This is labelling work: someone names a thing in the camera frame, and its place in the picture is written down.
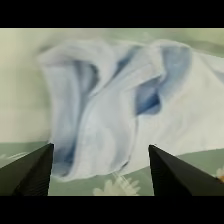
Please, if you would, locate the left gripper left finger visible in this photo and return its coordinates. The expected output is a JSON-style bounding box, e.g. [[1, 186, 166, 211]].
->
[[0, 142, 55, 197]]

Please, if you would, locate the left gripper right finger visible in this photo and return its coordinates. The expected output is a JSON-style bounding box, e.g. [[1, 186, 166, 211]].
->
[[148, 144, 224, 197]]

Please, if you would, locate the light blue shirt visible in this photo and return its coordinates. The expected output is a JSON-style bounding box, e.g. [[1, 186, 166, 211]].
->
[[37, 38, 224, 183]]

